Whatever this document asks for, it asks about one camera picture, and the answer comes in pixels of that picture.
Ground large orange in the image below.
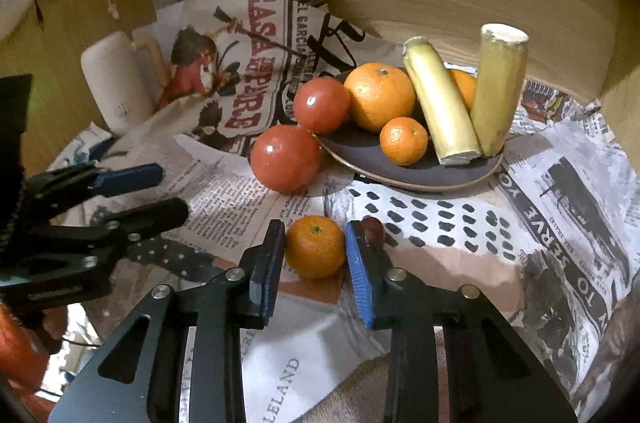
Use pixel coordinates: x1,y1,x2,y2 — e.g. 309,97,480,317
343,62,417,133

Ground beige printed paper sheet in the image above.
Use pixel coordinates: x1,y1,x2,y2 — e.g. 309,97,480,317
155,0,371,144

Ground printed newspaper tablecloth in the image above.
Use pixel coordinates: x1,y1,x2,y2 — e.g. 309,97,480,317
50,0,640,423

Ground cut banana piece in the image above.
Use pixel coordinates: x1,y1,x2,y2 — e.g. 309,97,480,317
470,23,530,158
402,36,482,166

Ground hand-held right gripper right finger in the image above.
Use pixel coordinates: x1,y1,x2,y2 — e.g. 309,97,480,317
345,219,566,423

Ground white mug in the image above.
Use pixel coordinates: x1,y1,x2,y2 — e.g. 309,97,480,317
81,30,168,136

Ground red tomato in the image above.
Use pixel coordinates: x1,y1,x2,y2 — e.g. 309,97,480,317
293,77,351,135
250,124,322,194

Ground dark chestnut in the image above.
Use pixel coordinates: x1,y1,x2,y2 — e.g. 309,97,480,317
361,215,386,249

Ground white papers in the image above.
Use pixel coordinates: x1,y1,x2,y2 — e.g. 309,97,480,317
152,0,187,21

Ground medium orange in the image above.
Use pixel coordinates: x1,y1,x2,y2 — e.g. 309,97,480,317
448,68,478,111

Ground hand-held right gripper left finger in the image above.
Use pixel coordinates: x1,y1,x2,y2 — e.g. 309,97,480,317
47,219,287,423

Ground dark round plate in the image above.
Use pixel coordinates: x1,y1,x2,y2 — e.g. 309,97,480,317
312,68,505,193

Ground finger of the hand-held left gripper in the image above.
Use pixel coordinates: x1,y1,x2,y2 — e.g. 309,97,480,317
75,197,190,259
25,163,165,211

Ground small mandarin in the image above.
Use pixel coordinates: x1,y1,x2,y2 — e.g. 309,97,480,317
380,116,429,166
284,215,347,280

